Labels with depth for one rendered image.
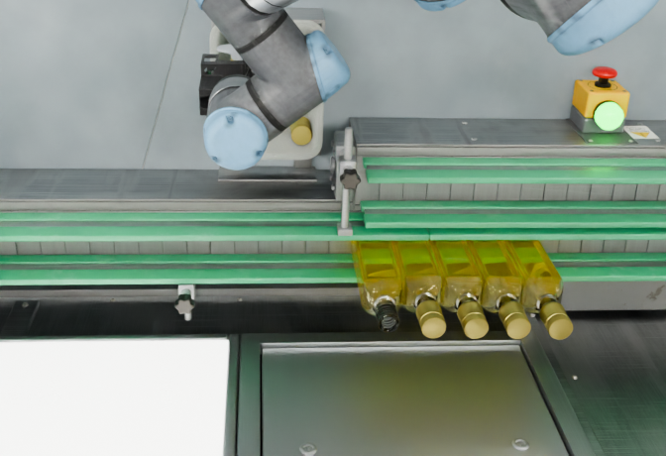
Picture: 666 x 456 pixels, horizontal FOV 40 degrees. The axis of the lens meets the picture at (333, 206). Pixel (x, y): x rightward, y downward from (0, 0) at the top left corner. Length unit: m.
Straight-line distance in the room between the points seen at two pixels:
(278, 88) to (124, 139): 0.52
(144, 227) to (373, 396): 0.42
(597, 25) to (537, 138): 0.67
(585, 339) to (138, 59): 0.86
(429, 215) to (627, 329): 0.42
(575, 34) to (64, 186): 0.92
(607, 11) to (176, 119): 0.87
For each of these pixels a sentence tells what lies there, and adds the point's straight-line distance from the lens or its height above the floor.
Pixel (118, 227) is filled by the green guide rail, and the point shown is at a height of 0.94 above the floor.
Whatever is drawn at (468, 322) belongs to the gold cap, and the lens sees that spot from 1.24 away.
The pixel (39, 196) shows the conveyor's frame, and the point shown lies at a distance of 1.49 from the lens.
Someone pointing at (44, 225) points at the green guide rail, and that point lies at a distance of 1.44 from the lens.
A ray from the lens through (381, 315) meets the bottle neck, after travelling 1.25.
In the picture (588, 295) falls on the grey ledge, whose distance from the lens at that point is 1.62.
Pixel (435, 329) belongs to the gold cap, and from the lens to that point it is 1.24.
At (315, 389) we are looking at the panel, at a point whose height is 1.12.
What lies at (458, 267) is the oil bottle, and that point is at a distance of 1.34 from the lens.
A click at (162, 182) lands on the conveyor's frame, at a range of 1.51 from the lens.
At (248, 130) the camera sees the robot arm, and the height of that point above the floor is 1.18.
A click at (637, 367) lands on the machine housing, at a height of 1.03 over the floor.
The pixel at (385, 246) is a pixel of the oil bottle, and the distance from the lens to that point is 1.38.
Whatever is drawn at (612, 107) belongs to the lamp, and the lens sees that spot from 1.52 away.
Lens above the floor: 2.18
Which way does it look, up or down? 64 degrees down
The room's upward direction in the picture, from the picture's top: 170 degrees clockwise
